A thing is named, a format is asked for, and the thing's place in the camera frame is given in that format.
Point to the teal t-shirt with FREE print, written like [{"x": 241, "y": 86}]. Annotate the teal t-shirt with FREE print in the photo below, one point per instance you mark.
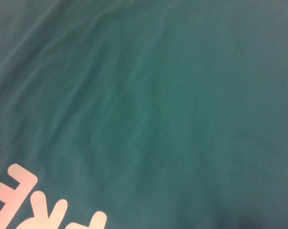
[{"x": 158, "y": 107}]

